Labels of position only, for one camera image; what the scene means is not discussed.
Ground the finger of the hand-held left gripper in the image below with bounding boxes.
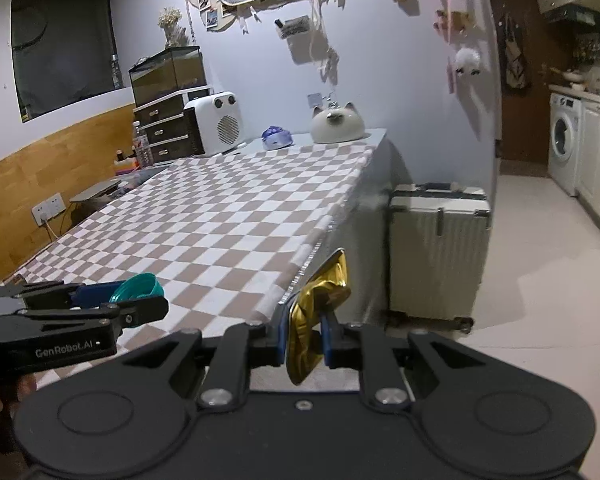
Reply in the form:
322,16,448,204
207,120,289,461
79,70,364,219
0,281,120,312
15,296,171,333

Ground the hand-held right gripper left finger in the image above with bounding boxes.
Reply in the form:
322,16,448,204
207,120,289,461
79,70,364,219
120,305,294,411

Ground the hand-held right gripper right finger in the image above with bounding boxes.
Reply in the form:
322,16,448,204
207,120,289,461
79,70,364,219
321,310,492,412

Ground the teal plastic cup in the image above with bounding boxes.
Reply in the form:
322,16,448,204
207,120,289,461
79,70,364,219
108,273,165,306

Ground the gold foil wrapper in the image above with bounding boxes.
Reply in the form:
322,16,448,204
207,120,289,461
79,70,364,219
285,249,352,387

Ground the brown white checkered tablecloth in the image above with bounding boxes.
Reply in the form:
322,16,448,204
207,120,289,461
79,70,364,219
10,142,377,362

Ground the white ribbed suitcase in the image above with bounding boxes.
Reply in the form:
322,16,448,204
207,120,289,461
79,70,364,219
385,182,492,334

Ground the clear water bottle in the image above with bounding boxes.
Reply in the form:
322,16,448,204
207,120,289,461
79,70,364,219
132,121,154,169

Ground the drawer cabinet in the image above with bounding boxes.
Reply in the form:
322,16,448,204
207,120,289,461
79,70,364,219
132,87,212,166

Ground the blue tissue packet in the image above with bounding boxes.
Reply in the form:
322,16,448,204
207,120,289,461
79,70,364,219
261,126,295,151

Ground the white space heater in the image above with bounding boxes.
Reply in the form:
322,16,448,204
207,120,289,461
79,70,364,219
183,91,246,157

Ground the cream cat-shaped appliance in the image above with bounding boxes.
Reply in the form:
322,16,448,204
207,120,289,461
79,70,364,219
310,101,365,145

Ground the glass fish tank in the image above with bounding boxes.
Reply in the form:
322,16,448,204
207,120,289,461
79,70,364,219
128,46,206,109

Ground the dark window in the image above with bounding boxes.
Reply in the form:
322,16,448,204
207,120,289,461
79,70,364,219
10,0,119,124

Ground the dried flower bouquet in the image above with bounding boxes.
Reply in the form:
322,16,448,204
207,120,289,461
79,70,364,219
157,7,184,50

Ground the brown wooden door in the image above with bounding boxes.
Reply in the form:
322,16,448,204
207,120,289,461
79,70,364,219
487,0,552,164

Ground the white washing machine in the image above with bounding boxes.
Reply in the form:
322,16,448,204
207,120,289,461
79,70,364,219
548,92,583,197

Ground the white sheep plush toy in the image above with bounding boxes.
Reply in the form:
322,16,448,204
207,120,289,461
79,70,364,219
453,47,483,77

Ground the hanging tote bag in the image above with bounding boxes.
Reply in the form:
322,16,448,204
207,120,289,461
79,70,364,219
497,12,532,92

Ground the black range hood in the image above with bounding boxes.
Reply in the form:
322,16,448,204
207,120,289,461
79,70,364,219
544,4,600,27

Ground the white wall power socket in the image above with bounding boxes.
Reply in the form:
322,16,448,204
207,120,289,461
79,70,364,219
31,192,64,226

